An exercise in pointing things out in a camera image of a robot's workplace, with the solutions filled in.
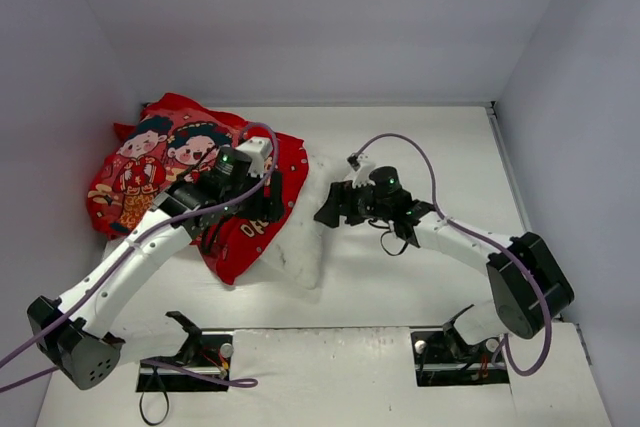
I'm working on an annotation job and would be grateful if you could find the thin black wire loop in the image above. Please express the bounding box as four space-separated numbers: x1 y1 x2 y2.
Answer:
138 369 172 426

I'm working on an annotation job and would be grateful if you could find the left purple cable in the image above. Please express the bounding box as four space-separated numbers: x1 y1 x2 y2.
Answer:
0 121 279 393

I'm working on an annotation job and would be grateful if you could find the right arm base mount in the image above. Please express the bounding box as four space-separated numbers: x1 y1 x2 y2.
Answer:
410 307 510 388

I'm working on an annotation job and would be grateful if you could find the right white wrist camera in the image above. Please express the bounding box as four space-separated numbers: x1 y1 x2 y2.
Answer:
345 153 376 189

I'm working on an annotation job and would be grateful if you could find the purple cable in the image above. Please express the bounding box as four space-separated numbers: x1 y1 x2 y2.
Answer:
357 133 556 378
0 121 279 393

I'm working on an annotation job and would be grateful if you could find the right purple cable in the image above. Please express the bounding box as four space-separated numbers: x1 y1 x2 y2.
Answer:
357 133 556 378

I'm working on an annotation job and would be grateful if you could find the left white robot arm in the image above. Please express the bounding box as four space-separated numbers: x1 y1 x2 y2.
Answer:
27 137 284 390

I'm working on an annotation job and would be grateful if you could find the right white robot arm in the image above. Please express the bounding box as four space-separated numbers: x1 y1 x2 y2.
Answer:
314 166 575 359

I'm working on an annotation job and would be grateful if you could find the red navy pillowcase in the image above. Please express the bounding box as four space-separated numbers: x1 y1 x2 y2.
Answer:
86 93 309 285

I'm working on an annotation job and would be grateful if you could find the white pillow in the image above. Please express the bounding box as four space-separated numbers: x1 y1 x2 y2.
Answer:
259 153 340 290

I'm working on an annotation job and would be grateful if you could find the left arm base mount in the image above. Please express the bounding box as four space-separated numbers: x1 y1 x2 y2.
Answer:
136 311 233 393

